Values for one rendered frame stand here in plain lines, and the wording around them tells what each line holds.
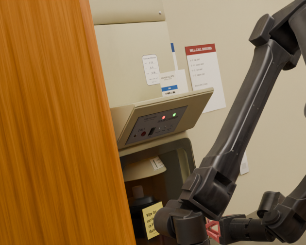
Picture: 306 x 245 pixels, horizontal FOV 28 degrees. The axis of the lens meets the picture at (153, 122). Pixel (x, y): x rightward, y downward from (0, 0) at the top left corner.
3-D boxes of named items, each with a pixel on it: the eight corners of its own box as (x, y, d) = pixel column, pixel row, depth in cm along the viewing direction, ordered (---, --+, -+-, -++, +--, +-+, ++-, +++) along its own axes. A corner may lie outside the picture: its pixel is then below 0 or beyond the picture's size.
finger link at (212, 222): (195, 217, 160) (225, 217, 153) (212, 214, 165) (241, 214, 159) (198, 243, 159) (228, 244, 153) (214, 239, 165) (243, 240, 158)
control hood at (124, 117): (105, 151, 143) (97, 110, 143) (187, 128, 168) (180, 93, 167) (141, 148, 136) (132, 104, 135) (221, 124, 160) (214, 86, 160)
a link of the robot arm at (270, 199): (276, 219, 140) (299, 240, 143) (289, 180, 146) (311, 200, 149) (240, 226, 149) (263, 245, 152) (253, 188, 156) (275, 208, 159)
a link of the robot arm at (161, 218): (199, 171, 112) (232, 196, 115) (170, 169, 122) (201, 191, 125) (168, 229, 109) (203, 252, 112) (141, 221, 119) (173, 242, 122)
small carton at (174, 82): (162, 96, 156) (158, 74, 155) (172, 95, 160) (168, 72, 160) (178, 94, 153) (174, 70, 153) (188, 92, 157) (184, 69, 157)
